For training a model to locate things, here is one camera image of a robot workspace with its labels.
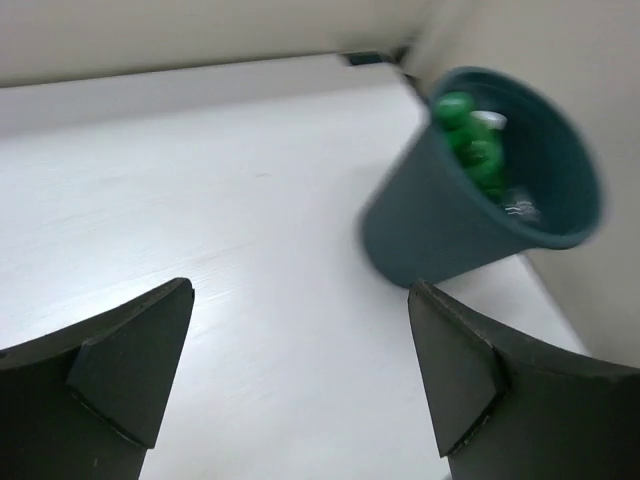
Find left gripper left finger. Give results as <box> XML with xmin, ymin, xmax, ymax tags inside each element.
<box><xmin>1</xmin><ymin>278</ymin><xmax>194</xmax><ymax>479</ymax></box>

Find dark teal plastic bin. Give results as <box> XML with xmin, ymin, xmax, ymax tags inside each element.
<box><xmin>361</xmin><ymin>67</ymin><xmax>603</xmax><ymax>287</ymax></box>

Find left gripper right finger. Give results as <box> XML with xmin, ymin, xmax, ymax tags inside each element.
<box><xmin>408</xmin><ymin>282</ymin><xmax>639</xmax><ymax>479</ymax></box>

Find green plastic bottle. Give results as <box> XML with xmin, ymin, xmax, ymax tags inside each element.
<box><xmin>434</xmin><ymin>92</ymin><xmax>506</xmax><ymax>203</ymax></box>

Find clear bottle blue label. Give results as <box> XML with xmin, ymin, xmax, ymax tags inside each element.
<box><xmin>472</xmin><ymin>110</ymin><xmax>507</xmax><ymax>131</ymax></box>

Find clear unlabeled plastic bottle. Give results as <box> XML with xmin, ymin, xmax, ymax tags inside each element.
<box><xmin>501</xmin><ymin>186</ymin><xmax>541</xmax><ymax>224</ymax></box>

